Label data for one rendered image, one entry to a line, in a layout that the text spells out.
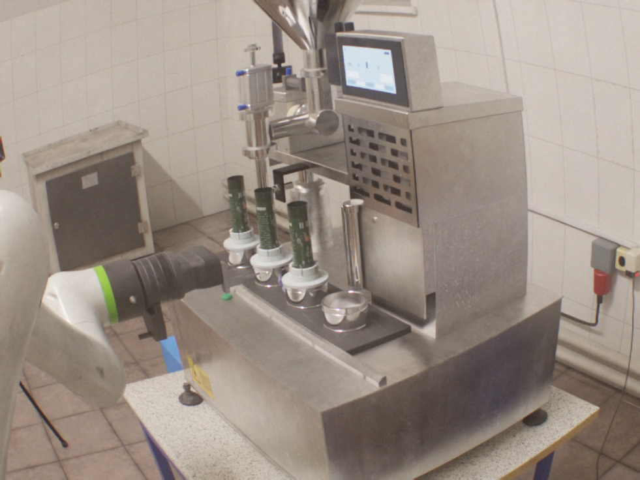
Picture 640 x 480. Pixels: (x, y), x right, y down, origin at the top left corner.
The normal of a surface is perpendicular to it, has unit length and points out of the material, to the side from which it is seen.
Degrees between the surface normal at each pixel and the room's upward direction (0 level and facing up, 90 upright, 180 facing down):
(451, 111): 90
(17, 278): 84
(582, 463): 0
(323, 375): 0
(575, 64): 90
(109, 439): 0
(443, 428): 90
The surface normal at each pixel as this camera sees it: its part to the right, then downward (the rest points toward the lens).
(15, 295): 0.84, 0.03
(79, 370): 0.78, 0.39
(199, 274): 0.22, 0.31
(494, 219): 0.53, 0.24
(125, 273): 0.28, -0.55
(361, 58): -0.84, 0.25
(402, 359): -0.09, -0.94
